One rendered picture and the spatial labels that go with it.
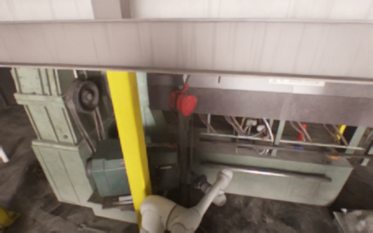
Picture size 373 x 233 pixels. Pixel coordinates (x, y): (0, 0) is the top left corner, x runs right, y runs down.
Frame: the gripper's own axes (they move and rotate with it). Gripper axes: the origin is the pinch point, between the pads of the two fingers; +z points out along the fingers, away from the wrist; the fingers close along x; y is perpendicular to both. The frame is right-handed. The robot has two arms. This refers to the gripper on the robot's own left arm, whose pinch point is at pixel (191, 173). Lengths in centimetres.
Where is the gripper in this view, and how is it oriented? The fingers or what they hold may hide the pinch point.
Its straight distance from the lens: 174.5
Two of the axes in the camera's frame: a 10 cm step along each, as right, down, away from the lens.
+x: 7.9, -2.9, 5.4
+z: -6.1, -3.7, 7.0
